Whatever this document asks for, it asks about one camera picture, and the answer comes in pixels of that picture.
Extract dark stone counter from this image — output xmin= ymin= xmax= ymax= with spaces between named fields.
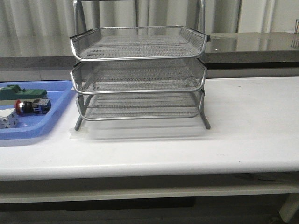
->
xmin=0 ymin=32 xmax=299 ymax=69

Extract silver mesh top tray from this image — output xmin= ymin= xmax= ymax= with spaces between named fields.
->
xmin=70 ymin=26 xmax=208 ymax=62

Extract silver mesh bottom tray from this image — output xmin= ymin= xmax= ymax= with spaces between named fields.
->
xmin=76 ymin=90 xmax=205 ymax=121

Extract green terminal block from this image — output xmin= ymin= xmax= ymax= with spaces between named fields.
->
xmin=0 ymin=85 xmax=47 ymax=100

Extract silver mesh tray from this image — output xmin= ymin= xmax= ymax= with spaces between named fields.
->
xmin=76 ymin=90 xmax=205 ymax=121
xmin=70 ymin=58 xmax=207 ymax=95
xmin=70 ymin=26 xmax=208 ymax=62

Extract blue plastic tray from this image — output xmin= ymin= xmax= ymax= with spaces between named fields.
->
xmin=0 ymin=80 xmax=75 ymax=140

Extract red emergency stop button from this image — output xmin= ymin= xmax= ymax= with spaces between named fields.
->
xmin=14 ymin=98 xmax=51 ymax=115

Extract grey metal rack frame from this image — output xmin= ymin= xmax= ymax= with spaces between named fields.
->
xmin=73 ymin=28 xmax=211 ymax=131

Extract white grey cube block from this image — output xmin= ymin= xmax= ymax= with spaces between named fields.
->
xmin=0 ymin=108 xmax=18 ymax=129

